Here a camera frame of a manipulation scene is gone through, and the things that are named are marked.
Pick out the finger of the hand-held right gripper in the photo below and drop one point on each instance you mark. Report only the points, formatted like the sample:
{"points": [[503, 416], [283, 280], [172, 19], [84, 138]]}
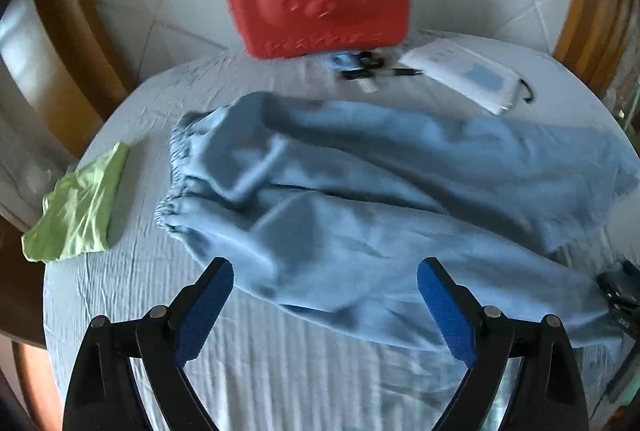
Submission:
{"points": [[620, 296]]}

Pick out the small blue and black items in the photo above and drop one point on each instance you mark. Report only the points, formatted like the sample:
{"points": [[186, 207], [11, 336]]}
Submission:
{"points": [[360, 59]]}

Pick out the light blue pants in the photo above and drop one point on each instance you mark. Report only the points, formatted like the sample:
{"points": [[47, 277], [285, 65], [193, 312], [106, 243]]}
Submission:
{"points": [[380, 206]]}

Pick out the green cloth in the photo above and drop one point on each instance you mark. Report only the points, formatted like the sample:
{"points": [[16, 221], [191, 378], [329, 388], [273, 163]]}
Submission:
{"points": [[80, 206]]}

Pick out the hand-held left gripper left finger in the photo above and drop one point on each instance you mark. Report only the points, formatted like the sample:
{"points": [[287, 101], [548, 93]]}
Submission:
{"points": [[200, 316]]}

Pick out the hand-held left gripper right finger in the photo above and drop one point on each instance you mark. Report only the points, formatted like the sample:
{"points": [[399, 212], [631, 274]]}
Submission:
{"points": [[445, 311]]}

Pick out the black pen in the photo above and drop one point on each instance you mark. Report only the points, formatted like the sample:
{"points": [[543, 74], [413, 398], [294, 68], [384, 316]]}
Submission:
{"points": [[385, 73]]}

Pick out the white notebook pouch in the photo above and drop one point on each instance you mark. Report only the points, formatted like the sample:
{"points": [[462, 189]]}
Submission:
{"points": [[465, 71]]}

